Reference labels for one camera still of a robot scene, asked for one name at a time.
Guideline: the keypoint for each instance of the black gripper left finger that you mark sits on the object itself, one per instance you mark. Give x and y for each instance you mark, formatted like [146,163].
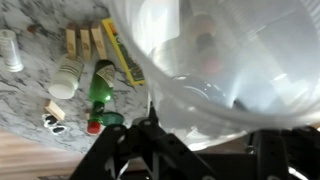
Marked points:
[133,153]

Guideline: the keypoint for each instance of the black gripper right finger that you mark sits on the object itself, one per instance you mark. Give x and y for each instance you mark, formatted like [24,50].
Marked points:
[286,153]

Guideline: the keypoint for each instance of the clear plastic measuring cup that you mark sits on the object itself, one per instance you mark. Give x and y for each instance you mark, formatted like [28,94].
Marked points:
[233,83]

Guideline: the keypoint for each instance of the small wooden block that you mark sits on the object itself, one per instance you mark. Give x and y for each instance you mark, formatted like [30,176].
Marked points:
[55,110]
[71,41]
[99,41]
[85,43]
[87,116]

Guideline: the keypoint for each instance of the green glass bottle red cap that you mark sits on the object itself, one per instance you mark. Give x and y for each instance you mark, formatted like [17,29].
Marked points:
[101,83]

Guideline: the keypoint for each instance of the crumpled silver black wrapper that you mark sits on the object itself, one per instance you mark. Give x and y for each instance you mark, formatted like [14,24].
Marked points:
[53,124]

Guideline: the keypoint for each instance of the yellow green card box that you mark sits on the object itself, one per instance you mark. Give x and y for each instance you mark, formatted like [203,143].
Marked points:
[125,53]

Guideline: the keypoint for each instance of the white pill bottle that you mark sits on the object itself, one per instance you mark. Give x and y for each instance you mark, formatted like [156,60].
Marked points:
[66,78]

